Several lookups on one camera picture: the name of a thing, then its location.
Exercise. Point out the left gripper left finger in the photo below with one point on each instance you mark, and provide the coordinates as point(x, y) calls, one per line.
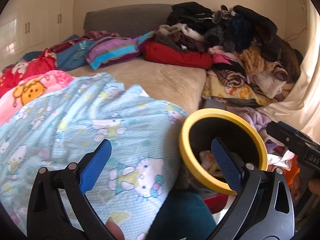
point(58, 207)

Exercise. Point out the cream glossy wardrobe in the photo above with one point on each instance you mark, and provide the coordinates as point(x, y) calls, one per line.
point(33, 25)

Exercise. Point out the person's right hand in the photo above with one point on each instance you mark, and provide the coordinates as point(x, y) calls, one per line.
point(314, 186)

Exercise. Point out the red pillow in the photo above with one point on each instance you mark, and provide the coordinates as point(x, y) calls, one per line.
point(159, 53)

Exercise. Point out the person's left hand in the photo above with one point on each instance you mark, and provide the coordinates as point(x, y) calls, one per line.
point(114, 229)

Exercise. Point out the lilac fleece cloth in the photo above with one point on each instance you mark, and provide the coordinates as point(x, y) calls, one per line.
point(277, 152)

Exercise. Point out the yellow cartoon blanket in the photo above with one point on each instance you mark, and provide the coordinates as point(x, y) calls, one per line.
point(213, 88)

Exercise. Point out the dark red patterned quilt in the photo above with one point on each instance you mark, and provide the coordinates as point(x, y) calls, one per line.
point(71, 53)

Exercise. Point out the pile of dark clothes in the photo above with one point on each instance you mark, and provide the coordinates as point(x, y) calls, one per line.
point(240, 41)

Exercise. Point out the blue leaf pattern quilt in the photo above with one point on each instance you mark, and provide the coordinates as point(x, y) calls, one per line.
point(65, 56)

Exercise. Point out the white plastic wrapper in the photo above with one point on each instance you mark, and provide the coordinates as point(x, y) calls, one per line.
point(208, 162)

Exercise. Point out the grey bed headboard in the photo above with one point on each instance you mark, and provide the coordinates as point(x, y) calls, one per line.
point(129, 20)

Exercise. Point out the cream curtain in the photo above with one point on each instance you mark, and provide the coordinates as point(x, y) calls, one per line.
point(300, 109)

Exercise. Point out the red floral quilt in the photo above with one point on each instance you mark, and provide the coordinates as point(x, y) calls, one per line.
point(13, 75)

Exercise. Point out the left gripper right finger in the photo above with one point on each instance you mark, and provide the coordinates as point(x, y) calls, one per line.
point(263, 207)

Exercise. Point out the beige bed sheet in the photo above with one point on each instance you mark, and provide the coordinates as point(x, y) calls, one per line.
point(182, 86)

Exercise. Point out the light blue Hello Kitty blanket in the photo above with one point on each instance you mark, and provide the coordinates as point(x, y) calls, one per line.
point(60, 127)

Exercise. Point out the striped purple blue pillow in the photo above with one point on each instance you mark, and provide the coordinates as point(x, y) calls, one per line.
point(112, 50)

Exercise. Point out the yellow rimmed black trash bin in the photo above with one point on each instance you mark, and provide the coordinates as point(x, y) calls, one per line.
point(204, 125)

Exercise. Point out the pink cartoon bear blanket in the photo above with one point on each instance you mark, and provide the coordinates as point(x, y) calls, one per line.
point(14, 101)

